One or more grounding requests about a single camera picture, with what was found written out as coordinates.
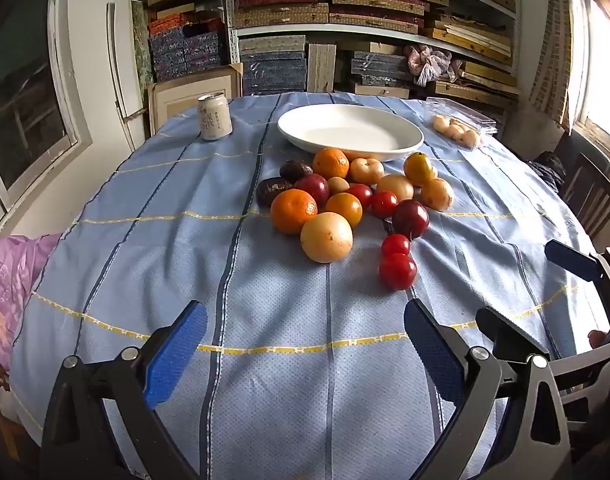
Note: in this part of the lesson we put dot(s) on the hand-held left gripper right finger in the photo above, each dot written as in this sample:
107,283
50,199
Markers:
432,355

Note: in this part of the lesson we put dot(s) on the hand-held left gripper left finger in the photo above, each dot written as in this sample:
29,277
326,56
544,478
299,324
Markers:
177,355

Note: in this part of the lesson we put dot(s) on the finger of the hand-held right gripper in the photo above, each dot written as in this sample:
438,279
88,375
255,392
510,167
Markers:
510,332
570,260

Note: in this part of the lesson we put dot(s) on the red tomato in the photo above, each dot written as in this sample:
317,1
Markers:
384,203
395,245
398,271
361,194

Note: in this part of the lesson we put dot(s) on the dark red plum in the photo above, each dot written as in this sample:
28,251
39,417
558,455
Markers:
410,218

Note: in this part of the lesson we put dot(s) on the pale yellow pepino melon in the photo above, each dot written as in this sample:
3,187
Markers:
326,237
395,186
436,193

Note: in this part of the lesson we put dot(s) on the yellow-orange tomato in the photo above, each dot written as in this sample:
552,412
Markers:
419,169
343,208

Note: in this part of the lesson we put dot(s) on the orange mandarin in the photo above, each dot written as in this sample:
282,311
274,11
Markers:
293,211
331,162

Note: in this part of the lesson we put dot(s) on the dark brown round fruit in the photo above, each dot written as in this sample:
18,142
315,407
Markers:
295,170
271,191

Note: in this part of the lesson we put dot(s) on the small brown kiwi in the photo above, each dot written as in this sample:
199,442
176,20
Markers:
338,185

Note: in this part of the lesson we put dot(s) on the dark red apple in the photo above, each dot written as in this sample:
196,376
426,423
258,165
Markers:
315,186

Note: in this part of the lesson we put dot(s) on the white oval plate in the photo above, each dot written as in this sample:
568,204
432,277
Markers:
345,132

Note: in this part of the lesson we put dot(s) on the person's right hand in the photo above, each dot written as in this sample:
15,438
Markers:
597,338

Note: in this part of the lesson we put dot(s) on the dark wooden chair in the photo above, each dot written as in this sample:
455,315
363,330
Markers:
592,200

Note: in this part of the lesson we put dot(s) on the dark cloth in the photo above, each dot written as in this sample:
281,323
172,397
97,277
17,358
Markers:
547,172

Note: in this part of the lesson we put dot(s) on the blue checked tablecloth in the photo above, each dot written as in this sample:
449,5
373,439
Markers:
265,300

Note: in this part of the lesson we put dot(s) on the group of small pale loquats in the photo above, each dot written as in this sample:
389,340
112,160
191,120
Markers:
455,131

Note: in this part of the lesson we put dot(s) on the pink blanket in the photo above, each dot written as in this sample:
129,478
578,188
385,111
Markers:
12,285

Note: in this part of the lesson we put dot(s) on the clear plastic container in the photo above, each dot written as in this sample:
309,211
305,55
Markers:
465,114

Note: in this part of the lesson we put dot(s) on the bright window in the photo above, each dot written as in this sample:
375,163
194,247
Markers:
602,75

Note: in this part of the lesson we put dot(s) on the pale orange persimmon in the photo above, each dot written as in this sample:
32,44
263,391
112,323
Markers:
366,170

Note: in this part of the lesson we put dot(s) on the tan woven curtain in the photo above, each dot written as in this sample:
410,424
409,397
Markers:
552,45

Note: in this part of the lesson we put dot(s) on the white beverage can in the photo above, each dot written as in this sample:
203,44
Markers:
215,120

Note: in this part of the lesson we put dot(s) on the stack of yellow wooden boxes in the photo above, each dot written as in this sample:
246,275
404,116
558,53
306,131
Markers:
470,40

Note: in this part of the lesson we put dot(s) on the pink cloth bundle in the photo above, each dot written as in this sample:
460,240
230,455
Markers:
427,62

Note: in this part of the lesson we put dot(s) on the stack of dark grey boxes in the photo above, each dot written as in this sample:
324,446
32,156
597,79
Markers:
380,67

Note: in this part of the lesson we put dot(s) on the white narrow board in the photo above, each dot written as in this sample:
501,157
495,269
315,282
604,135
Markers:
119,75

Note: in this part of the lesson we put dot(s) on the white framed window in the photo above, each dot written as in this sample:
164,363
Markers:
30,95

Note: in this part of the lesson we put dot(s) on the stack of blue orange boxes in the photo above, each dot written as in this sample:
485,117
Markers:
185,52

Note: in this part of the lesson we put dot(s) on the stack of blue-grey boxes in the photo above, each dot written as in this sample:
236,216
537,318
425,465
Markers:
272,67

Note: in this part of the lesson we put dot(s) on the beige upright box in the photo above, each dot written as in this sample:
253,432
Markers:
321,67

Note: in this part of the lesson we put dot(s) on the green patterned board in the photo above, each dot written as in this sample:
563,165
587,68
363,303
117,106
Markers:
141,45

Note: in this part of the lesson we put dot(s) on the stack of tan woven boxes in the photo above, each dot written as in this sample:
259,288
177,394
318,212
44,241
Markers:
375,2

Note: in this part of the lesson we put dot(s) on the white metal shelf rack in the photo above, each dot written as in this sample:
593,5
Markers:
310,30

